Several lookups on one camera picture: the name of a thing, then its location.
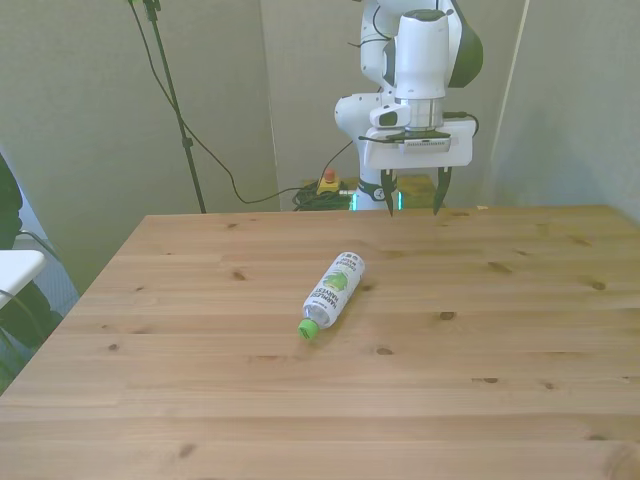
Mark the black and white wrist camera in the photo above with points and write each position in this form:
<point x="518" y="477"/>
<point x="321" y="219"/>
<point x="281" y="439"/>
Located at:
<point x="425" y="136"/>

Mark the white side table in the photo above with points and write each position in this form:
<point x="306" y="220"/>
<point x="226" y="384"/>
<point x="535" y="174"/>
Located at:
<point x="20" y="265"/>

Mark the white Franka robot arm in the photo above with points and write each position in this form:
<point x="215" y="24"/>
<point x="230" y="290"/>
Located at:
<point x="420" y="60"/>

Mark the yellow emergency stop box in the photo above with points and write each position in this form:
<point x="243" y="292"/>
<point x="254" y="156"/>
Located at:
<point x="330" y="186"/>

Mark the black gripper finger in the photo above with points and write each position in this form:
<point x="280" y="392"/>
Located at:
<point x="389" y="192"/>
<point x="442" y="190"/>

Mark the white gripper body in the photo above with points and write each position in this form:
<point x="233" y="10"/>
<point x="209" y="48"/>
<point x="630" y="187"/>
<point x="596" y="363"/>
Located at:
<point x="440" y="159"/>

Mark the black tripod stand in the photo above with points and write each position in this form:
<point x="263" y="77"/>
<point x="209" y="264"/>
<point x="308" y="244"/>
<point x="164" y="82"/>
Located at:
<point x="172" y="90"/>

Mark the wooden cabinet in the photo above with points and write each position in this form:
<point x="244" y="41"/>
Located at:
<point x="420" y="190"/>

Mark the person in dark clothes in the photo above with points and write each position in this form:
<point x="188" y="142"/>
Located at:
<point x="10" y="200"/>

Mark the green-capped labelled water bottle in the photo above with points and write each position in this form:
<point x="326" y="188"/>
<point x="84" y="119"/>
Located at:
<point x="332" y="290"/>

